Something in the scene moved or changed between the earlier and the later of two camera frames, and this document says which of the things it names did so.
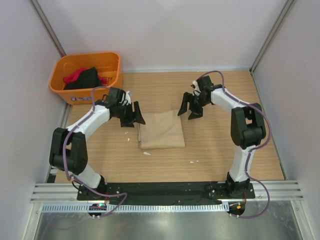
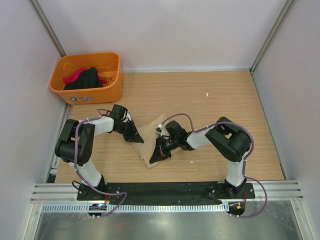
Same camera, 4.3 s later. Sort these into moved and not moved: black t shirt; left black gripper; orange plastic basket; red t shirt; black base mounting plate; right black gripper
Moved: right black gripper; left black gripper
Not moved: black base mounting plate; black t shirt; orange plastic basket; red t shirt
